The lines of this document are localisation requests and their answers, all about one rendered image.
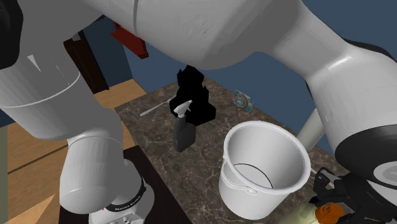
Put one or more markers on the silver fork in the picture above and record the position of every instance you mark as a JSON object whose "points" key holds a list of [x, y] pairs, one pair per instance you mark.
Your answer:
{"points": [[155, 108]]}

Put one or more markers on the white bucket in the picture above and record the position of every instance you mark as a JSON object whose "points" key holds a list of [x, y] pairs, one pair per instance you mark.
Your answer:
{"points": [[263, 149]]}

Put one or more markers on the orange round object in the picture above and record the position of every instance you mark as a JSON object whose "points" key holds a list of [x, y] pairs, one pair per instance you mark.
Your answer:
{"points": [[328, 214]]}

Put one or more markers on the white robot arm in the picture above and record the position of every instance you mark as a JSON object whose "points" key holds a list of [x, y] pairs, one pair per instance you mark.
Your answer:
{"points": [[192, 28]]}

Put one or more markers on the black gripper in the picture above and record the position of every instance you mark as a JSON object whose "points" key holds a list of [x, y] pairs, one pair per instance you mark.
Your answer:
{"points": [[356, 194]]}

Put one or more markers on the black spray bottle white nozzle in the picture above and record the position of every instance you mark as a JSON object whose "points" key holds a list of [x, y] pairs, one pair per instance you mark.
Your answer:
{"points": [[183, 133]]}

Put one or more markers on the dark brown door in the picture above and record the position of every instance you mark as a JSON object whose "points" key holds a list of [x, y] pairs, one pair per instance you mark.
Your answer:
{"points": [[85, 63]]}

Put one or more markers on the black jagged figure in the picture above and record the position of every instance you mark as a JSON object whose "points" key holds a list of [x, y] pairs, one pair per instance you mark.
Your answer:
{"points": [[193, 93]]}

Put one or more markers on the red wall shelf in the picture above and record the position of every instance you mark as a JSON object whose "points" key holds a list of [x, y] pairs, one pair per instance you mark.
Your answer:
{"points": [[131, 40]]}

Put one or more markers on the teal rainbow toy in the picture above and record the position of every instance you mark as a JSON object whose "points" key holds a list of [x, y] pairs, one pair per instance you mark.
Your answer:
{"points": [[243, 100]]}

